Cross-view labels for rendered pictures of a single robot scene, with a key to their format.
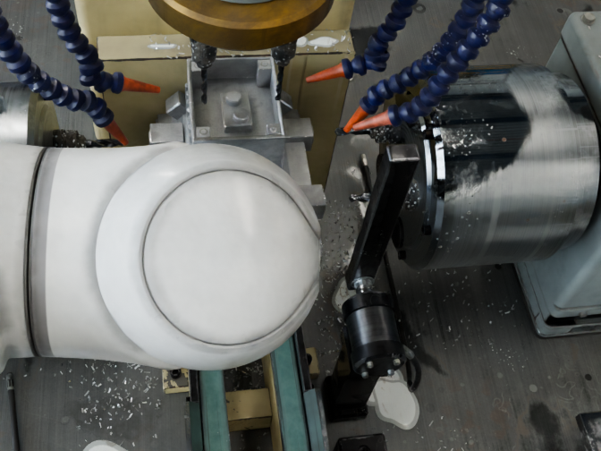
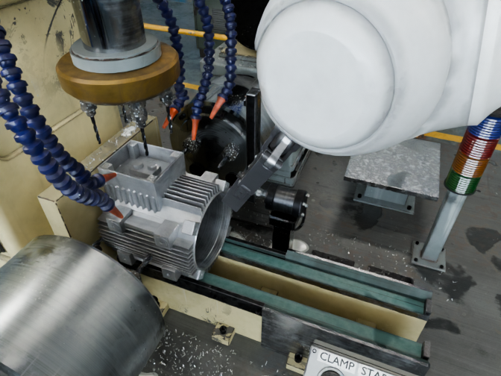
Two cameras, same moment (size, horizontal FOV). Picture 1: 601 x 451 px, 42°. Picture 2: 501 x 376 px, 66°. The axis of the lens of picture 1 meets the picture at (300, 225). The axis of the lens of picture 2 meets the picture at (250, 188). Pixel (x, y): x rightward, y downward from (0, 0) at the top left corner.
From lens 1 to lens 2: 0.49 m
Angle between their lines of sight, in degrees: 37
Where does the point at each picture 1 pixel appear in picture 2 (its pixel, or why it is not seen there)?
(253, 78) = (129, 158)
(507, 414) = (320, 213)
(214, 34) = (156, 83)
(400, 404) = (295, 245)
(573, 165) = not seen: hidden behind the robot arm
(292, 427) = (300, 270)
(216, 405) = (270, 298)
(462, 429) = (318, 230)
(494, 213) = (268, 124)
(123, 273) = not seen: outside the picture
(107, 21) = (16, 204)
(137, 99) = (83, 216)
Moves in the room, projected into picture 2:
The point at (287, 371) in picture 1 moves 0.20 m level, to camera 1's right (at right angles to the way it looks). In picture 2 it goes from (269, 259) to (319, 210)
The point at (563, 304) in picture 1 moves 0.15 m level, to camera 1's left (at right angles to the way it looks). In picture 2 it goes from (292, 162) to (261, 187)
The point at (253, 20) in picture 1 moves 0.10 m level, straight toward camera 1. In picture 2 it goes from (166, 64) to (223, 79)
